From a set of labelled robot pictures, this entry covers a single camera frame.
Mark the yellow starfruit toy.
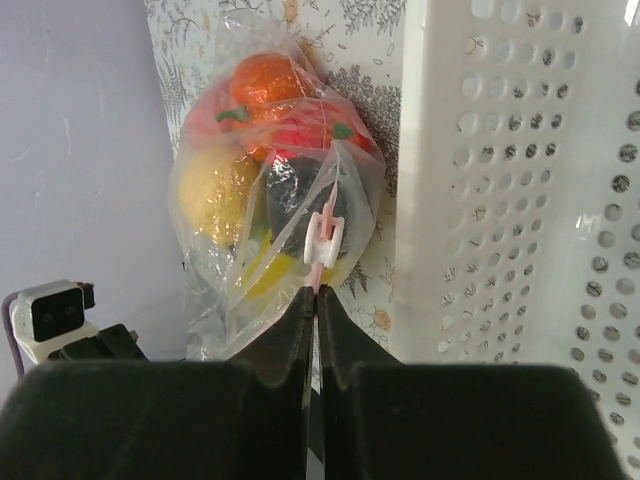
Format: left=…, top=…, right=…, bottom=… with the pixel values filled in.
left=240, top=241, right=299, bottom=298

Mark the orange pumpkin toy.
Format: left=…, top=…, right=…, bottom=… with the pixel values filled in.
left=216, top=52, right=322, bottom=129

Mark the pink peach toy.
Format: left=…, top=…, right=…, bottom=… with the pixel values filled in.
left=183, top=79, right=238, bottom=149

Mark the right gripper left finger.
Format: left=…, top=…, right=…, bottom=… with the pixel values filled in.
left=1, top=287, right=315, bottom=479

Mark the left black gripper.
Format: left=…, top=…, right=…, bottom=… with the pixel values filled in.
left=47, top=324, right=148, bottom=361

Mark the floral table mat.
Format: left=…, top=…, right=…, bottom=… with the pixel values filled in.
left=143, top=1, right=406, bottom=347

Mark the yellow lemon toy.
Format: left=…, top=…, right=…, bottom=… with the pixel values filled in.
left=177, top=146, right=260, bottom=247

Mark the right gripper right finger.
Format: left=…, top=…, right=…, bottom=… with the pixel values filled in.
left=316, top=286, right=624, bottom=479

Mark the white perforated plastic basket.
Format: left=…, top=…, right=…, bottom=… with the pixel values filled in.
left=390, top=1, right=639, bottom=479

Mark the clear zip top bag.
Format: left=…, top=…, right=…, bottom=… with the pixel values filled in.
left=168, top=10, right=385, bottom=361

